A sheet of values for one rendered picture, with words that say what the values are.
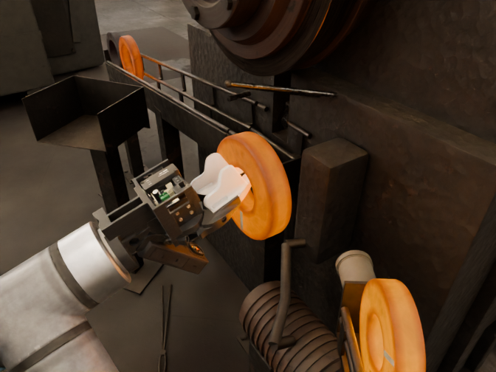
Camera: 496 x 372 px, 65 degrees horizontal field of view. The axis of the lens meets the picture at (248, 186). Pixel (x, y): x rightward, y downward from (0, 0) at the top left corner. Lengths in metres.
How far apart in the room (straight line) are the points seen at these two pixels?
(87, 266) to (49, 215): 1.54
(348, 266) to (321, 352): 0.17
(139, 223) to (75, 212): 1.51
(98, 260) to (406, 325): 0.35
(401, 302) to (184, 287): 1.11
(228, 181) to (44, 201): 1.68
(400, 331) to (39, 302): 0.39
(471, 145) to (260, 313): 0.46
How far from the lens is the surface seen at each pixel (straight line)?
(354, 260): 0.65
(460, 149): 0.63
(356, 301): 0.60
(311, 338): 0.74
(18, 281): 0.49
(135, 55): 1.60
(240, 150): 0.51
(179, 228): 0.48
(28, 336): 0.49
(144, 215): 0.47
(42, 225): 1.96
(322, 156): 0.68
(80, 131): 1.30
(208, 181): 0.53
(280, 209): 0.50
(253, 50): 0.74
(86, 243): 0.47
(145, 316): 1.46
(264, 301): 0.78
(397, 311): 0.48
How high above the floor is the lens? 1.15
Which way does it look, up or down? 36 degrees down
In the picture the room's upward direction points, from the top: straight up
